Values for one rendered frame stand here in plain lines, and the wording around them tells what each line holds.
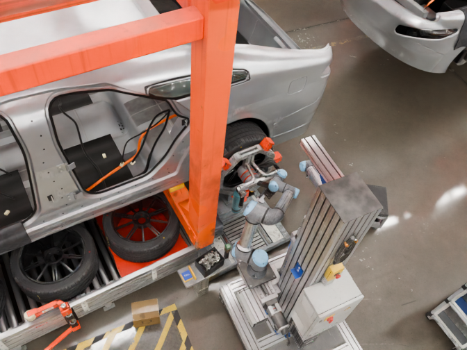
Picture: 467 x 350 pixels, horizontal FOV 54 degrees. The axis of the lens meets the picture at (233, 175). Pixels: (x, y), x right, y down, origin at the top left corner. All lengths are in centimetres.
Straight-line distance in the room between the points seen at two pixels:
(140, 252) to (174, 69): 157
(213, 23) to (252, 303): 208
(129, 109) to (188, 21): 213
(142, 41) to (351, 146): 381
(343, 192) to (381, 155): 312
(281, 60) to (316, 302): 177
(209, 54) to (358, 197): 105
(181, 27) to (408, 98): 465
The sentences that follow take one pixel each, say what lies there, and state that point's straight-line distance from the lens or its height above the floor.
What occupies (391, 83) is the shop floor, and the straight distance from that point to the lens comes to 649.
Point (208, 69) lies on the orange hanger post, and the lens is 228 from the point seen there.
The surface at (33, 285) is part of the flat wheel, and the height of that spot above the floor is 50.
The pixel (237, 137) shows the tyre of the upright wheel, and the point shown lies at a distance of 368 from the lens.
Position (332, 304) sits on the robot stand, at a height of 123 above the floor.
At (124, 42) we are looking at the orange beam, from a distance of 201.
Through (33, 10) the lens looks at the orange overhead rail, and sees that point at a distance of 173.
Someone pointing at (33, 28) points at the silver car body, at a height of 206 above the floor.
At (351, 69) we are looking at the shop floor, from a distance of 649.
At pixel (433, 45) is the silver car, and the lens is 534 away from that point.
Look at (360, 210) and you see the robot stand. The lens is 241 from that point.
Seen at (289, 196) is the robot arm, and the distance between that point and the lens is 321.
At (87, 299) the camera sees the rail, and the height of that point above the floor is 38.
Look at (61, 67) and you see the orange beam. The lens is 199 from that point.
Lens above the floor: 394
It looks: 53 degrees down
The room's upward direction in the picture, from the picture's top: 8 degrees clockwise
